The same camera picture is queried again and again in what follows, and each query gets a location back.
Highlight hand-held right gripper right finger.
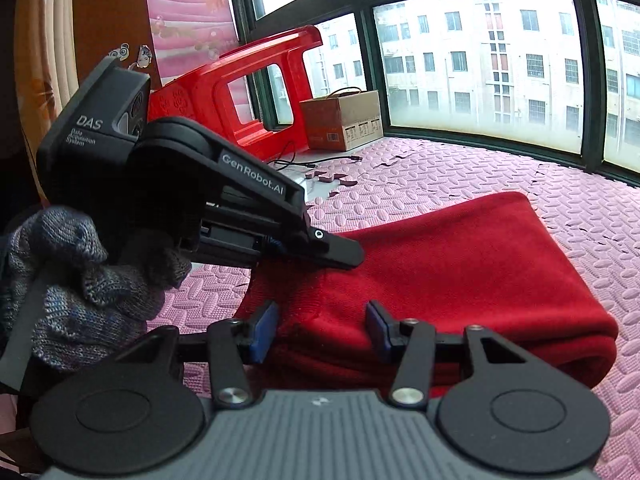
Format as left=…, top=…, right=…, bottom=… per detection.
left=365, top=300, right=532, bottom=408

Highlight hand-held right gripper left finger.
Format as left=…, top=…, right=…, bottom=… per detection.
left=114, top=299, right=280, bottom=408

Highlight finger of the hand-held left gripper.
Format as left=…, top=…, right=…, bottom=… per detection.
left=259, top=229, right=365, bottom=272

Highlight red knit garment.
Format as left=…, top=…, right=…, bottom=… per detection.
left=235, top=191, right=620, bottom=401

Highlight person's left hand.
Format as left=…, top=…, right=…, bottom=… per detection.
left=0, top=206, right=194, bottom=372

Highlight loose pink foam mat pieces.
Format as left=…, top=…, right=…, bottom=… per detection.
left=304, top=169, right=359, bottom=189

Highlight red plastic stool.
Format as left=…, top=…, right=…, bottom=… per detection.
left=147, top=25, right=324, bottom=148

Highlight brown cardboard box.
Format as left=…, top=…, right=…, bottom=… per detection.
left=299, top=87, right=385, bottom=152

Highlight pink printed panel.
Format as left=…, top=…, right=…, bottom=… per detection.
left=142, top=0, right=241, bottom=88

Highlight beige curtain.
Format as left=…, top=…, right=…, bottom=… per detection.
left=14, top=0, right=80, bottom=206

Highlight brown wooden panel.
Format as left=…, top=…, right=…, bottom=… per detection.
left=70, top=0, right=163, bottom=92

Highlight pink foam floor mat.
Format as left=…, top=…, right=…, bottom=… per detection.
left=150, top=135, right=640, bottom=480

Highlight black cable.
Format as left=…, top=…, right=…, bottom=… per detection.
left=267, top=139, right=364, bottom=172

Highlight dark green window frame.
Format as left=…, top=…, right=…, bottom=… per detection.
left=225, top=0, right=640, bottom=188

